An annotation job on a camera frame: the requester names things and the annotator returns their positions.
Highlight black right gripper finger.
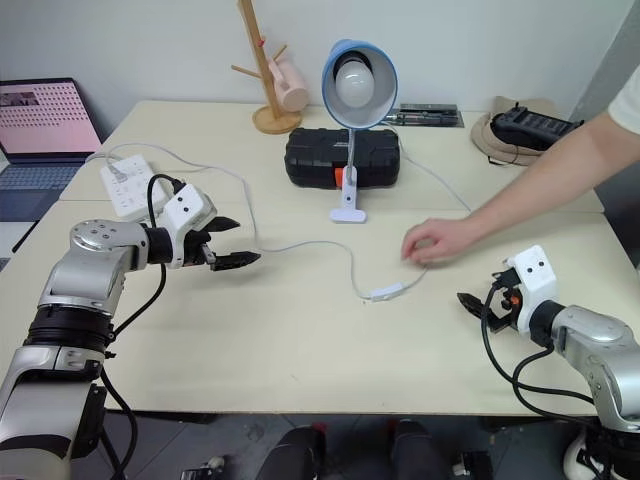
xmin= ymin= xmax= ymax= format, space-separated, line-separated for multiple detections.
xmin=456 ymin=292 xmax=486 ymax=320

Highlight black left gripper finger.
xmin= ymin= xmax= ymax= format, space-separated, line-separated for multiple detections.
xmin=209 ymin=251 xmax=263 ymax=273
xmin=203 ymin=215 xmax=242 ymax=234

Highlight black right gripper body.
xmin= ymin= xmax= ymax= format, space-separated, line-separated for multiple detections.
xmin=482 ymin=268 xmax=524 ymax=335

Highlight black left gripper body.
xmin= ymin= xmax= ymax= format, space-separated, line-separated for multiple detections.
xmin=182 ymin=227 xmax=218 ymax=269

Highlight white lamp power cord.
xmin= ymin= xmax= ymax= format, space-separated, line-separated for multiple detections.
xmin=102 ymin=118 xmax=474 ymax=304

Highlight blue desk lamp white clamp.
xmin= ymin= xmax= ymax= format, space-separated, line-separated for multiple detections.
xmin=320 ymin=38 xmax=400 ymax=225

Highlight person's bare hand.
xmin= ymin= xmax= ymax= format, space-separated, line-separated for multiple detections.
xmin=401 ymin=216 xmax=477 ymax=267

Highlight white power strip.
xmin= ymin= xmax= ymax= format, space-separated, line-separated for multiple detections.
xmin=99 ymin=153 xmax=174 ymax=219

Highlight black plastic tool case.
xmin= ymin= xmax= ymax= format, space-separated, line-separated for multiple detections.
xmin=283 ymin=126 xmax=403 ymax=191

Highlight wooden mug tree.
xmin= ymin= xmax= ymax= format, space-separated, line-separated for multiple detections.
xmin=230 ymin=0 xmax=304 ymax=136

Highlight pink mug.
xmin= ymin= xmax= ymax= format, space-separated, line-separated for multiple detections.
xmin=266 ymin=55 xmax=311 ymax=112

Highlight beige bucket hat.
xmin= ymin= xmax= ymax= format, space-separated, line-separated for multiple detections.
xmin=469 ymin=95 xmax=562 ymax=169

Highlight black handheld controller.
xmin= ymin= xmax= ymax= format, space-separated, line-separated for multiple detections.
xmin=489 ymin=101 xmax=587 ymax=153

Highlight black tray of tools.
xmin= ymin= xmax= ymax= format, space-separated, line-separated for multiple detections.
xmin=386 ymin=103 xmax=466 ymax=129

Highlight white light bulb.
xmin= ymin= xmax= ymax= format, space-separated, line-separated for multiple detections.
xmin=333 ymin=55 xmax=377 ymax=108

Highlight open laptop pink screen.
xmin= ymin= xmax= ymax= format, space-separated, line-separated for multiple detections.
xmin=0 ymin=76 xmax=104 ymax=222

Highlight cream shirt sleeve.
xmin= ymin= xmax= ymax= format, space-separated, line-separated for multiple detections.
xmin=606 ymin=63 xmax=640 ymax=137

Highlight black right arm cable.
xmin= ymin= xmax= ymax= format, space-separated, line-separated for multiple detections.
xmin=480 ymin=282 xmax=609 ymax=431

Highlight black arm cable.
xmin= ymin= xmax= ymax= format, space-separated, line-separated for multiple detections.
xmin=97 ymin=173 xmax=189 ymax=480
xmin=480 ymin=282 xmax=609 ymax=431

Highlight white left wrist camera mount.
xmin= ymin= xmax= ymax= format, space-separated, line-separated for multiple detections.
xmin=163 ymin=183 xmax=219 ymax=271

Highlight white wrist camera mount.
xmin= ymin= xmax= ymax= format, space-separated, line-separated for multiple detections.
xmin=502 ymin=245 xmax=559 ymax=336
xmin=163 ymin=183 xmax=219 ymax=271

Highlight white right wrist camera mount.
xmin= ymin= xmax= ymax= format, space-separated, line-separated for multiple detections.
xmin=502 ymin=245 xmax=559 ymax=336

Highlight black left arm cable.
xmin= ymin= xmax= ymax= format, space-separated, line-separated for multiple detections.
xmin=97 ymin=173 xmax=189 ymax=480

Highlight white inline cord switch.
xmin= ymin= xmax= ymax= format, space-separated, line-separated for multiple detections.
xmin=368 ymin=283 xmax=406 ymax=304

